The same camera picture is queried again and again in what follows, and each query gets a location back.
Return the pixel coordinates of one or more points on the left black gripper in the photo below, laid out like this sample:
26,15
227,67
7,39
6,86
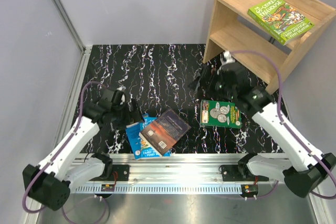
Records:
136,114

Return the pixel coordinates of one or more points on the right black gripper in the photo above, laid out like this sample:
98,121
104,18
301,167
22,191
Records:
207,71

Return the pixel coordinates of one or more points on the blue book back cover up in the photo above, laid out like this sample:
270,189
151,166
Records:
132,132

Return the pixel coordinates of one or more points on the blue 26-storey treehouse book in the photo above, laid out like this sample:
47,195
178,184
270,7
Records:
147,150

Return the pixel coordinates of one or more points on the dark Tale of Two Cities book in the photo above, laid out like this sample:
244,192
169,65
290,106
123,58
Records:
174,125

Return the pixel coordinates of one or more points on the lime green treehouse book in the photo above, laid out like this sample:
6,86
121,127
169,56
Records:
281,20

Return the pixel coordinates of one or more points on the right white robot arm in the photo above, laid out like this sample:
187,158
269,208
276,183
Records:
306,167

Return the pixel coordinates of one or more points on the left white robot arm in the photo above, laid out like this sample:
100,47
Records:
52,181

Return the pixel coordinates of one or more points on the dark green coin book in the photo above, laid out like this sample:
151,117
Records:
220,114

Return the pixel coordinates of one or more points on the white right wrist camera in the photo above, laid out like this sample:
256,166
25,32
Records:
226,59

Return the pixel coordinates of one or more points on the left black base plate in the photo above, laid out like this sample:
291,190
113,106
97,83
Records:
120,172

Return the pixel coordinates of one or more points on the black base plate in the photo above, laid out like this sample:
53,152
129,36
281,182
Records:
233,173
120,172

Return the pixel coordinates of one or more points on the aluminium mounting rail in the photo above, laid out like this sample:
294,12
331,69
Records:
195,174

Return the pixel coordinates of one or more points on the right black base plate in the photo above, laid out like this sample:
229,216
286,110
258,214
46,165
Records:
233,173

